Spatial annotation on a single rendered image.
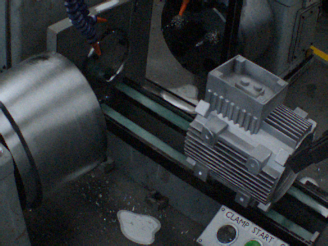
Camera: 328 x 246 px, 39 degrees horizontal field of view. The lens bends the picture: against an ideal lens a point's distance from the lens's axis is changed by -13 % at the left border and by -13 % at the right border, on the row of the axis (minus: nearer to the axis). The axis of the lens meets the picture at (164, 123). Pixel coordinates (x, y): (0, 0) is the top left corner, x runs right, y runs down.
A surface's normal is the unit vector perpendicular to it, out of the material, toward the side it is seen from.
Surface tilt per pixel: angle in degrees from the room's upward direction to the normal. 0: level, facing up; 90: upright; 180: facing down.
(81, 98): 43
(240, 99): 90
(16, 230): 89
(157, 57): 0
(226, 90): 90
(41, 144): 58
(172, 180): 90
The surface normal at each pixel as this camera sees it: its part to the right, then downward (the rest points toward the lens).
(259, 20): 0.72, 0.05
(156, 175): -0.64, 0.44
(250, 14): 0.62, -0.18
